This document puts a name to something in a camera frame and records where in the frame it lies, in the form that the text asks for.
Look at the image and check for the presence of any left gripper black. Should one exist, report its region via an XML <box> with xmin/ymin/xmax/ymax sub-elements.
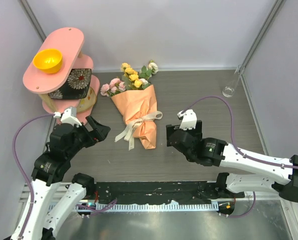
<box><xmin>67</xmin><ymin>115</ymin><xmax>111</xmax><ymax>157</ymax></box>

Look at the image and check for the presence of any cream printed ribbon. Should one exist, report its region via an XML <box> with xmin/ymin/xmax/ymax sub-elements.
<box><xmin>114</xmin><ymin>111</ymin><xmax>163</xmax><ymax>151</ymax></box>

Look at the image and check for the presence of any orange wrapping paper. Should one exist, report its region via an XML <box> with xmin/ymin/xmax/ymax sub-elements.
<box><xmin>111</xmin><ymin>85</ymin><xmax>158</xmax><ymax>150</ymax></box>

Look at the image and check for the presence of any white flower stem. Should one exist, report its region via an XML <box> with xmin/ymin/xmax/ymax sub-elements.
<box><xmin>139</xmin><ymin>60</ymin><xmax>159</xmax><ymax>85</ymax></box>

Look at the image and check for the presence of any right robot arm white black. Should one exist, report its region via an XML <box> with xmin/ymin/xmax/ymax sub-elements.
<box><xmin>166</xmin><ymin>120</ymin><xmax>298</xmax><ymax>203</ymax></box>

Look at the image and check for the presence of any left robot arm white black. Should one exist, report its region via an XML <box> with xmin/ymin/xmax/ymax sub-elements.
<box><xmin>8</xmin><ymin>116</ymin><xmax>111</xmax><ymax>240</ymax></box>

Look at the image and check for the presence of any clear glass vase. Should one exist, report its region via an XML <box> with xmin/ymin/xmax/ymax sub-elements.
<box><xmin>222</xmin><ymin>64</ymin><xmax>244</xmax><ymax>98</ymax></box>

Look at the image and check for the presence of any round cream patterned plate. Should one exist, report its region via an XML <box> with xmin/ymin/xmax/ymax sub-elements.
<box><xmin>77</xmin><ymin>87</ymin><xmax>97</xmax><ymax>113</ymax></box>

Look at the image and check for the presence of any pink flower stem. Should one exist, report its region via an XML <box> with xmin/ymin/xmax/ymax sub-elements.
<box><xmin>100</xmin><ymin>78</ymin><xmax>126</xmax><ymax>97</ymax></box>

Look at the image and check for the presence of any black floral square plate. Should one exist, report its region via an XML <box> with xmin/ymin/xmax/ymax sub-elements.
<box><xmin>48</xmin><ymin>68</ymin><xmax>92</xmax><ymax>100</ymax></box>

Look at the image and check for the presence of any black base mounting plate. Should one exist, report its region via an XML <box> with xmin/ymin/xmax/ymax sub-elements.
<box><xmin>96</xmin><ymin>181</ymin><xmax>245</xmax><ymax>205</ymax></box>

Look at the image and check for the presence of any yellow flower stem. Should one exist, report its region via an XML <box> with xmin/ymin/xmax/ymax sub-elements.
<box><xmin>121</xmin><ymin>62</ymin><xmax>143</xmax><ymax>90</ymax></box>

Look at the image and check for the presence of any yellow plastic bowl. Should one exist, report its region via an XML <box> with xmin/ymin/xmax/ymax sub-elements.
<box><xmin>33</xmin><ymin>48</ymin><xmax>63</xmax><ymax>74</ymax></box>

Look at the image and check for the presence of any pink wooden tiered shelf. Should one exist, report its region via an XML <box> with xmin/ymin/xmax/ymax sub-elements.
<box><xmin>23</xmin><ymin>27</ymin><xmax>100</xmax><ymax>124</ymax></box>

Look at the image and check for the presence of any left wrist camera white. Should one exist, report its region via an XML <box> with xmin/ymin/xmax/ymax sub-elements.
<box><xmin>53</xmin><ymin>106</ymin><xmax>82</xmax><ymax>126</ymax></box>

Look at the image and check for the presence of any white slotted cable duct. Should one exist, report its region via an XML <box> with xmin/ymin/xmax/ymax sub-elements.
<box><xmin>48</xmin><ymin>202</ymin><xmax>219</xmax><ymax>213</ymax></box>

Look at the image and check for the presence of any aluminium frame rail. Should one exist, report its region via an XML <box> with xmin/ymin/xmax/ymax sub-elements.
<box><xmin>19</xmin><ymin>182</ymin><xmax>72</xmax><ymax>203</ymax></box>

